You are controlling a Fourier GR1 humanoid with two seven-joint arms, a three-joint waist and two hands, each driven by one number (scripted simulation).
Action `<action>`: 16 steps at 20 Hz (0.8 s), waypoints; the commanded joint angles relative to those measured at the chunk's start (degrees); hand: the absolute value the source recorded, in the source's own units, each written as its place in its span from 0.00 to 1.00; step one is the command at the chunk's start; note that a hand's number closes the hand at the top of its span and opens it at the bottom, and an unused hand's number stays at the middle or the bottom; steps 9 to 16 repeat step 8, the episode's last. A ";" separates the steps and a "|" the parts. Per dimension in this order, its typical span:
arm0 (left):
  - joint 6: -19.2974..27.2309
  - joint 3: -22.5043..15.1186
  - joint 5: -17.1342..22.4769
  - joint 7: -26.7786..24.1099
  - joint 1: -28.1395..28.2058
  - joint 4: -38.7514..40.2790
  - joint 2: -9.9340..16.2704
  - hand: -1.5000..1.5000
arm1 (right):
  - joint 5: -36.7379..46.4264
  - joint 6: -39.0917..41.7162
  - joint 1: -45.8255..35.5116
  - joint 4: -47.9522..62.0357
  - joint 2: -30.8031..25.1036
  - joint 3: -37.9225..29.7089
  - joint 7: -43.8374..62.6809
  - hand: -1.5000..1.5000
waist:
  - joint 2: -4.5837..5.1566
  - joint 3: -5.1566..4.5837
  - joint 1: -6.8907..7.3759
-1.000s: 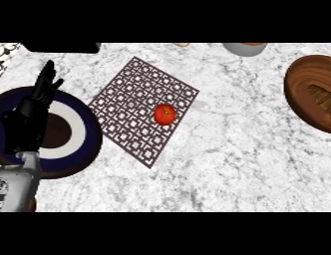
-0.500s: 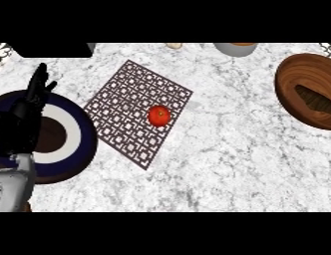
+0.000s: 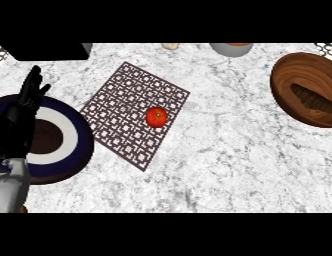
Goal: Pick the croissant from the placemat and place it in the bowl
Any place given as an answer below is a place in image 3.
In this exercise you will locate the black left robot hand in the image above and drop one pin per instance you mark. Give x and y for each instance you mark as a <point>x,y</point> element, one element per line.
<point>13,126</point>

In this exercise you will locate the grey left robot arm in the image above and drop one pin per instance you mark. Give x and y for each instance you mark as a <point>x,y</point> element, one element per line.
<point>3,190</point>

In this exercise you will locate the brown wooden bowl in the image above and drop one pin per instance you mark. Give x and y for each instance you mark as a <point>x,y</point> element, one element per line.
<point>316,90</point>

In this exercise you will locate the brown patterned placemat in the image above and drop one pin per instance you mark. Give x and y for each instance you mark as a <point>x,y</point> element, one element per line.
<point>131,110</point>

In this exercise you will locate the navy and white round plate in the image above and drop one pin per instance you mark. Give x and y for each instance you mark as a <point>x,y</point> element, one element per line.
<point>69,140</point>

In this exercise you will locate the black box appliance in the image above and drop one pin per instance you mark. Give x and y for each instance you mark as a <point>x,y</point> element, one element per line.
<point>44,51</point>

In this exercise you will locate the red tomato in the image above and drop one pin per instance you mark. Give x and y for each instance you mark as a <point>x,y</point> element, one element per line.
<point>156,117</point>

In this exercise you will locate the grey cylindrical pot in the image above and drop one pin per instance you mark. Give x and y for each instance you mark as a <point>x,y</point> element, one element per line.
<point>230,49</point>

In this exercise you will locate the small beige object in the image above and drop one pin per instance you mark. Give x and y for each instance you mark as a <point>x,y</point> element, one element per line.
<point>171,46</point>

